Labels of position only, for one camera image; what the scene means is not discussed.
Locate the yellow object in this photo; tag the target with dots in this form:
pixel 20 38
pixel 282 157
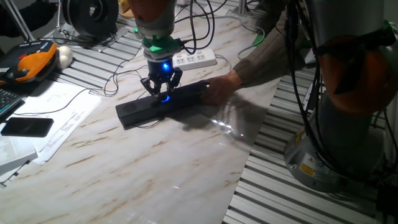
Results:
pixel 124 11

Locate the white paper sheet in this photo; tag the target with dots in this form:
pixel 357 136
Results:
pixel 222 12

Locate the white rounded object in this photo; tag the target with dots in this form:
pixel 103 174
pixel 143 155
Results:
pixel 64 56

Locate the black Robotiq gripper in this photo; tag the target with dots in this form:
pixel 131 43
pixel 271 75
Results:
pixel 160 71

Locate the forearm in brown sleeve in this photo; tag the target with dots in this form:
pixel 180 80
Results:
pixel 267 59

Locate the metal post base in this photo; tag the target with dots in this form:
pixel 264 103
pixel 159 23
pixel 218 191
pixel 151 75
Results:
pixel 242 11

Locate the large black round device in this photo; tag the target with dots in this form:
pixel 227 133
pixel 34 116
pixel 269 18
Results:
pixel 90 15

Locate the person's bare hand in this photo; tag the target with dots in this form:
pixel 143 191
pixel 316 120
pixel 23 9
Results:
pixel 219 88

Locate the black keyboard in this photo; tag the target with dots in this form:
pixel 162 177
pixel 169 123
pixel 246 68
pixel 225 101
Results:
pixel 7 101

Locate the green cloth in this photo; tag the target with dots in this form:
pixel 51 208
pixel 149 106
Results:
pixel 258 40

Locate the white power strip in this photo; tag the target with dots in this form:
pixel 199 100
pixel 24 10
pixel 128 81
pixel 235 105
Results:
pixel 199 59

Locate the person arm in dark sleeve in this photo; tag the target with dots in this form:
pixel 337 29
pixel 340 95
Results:
pixel 25 17

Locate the white paper booklet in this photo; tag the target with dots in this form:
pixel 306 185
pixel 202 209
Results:
pixel 14 154

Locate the orange black teach pendant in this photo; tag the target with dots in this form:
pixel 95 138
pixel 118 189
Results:
pixel 31 63

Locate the black speaker bar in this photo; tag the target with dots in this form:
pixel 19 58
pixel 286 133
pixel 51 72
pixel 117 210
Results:
pixel 140 109

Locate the black smartphone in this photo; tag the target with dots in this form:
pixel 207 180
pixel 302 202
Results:
pixel 27 127

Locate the slanted metal bar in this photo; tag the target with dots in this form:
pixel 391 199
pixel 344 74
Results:
pixel 18 20

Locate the printed paper sheets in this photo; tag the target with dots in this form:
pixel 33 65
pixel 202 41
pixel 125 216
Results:
pixel 62 121

